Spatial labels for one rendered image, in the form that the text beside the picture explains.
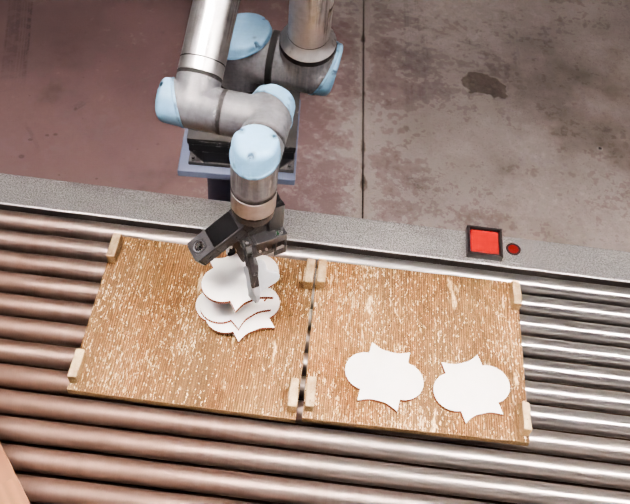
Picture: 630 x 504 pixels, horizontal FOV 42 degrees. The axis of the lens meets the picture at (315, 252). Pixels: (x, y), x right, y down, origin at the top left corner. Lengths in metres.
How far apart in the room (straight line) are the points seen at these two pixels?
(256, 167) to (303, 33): 0.48
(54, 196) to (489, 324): 0.94
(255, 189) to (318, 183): 1.78
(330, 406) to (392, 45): 2.40
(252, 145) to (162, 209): 0.57
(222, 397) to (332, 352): 0.22
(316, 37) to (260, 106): 0.37
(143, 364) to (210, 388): 0.13
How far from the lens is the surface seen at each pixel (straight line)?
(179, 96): 1.35
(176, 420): 1.51
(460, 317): 1.64
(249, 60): 1.74
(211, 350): 1.55
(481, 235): 1.79
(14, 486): 1.37
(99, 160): 3.14
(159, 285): 1.63
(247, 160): 1.23
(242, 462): 1.48
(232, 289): 1.50
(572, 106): 3.62
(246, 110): 1.33
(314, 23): 1.63
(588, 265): 1.84
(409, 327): 1.61
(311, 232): 1.74
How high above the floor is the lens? 2.28
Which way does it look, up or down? 53 degrees down
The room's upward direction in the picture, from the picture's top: 8 degrees clockwise
